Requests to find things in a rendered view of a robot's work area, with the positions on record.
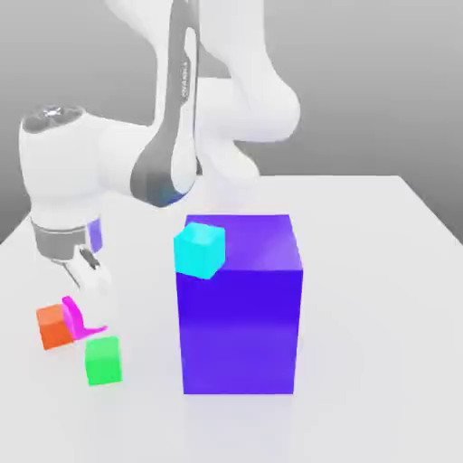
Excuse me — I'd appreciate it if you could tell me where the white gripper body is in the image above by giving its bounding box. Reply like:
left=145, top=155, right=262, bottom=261
left=61, top=257, right=115, bottom=328

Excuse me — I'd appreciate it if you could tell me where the small magenta cube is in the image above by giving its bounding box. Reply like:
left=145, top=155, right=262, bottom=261
left=61, top=295, right=109, bottom=342

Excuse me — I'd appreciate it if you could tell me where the large purple box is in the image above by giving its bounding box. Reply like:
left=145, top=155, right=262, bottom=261
left=175, top=213, right=304, bottom=396

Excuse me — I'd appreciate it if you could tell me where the small cyan cube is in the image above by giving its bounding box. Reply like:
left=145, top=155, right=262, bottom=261
left=173, top=222, right=227, bottom=280

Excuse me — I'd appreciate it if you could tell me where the small orange cube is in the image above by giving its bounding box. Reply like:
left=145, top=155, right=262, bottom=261
left=35, top=303, right=76, bottom=352

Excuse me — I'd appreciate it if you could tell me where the small green cube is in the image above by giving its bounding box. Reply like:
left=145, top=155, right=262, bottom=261
left=84, top=335, right=124, bottom=387

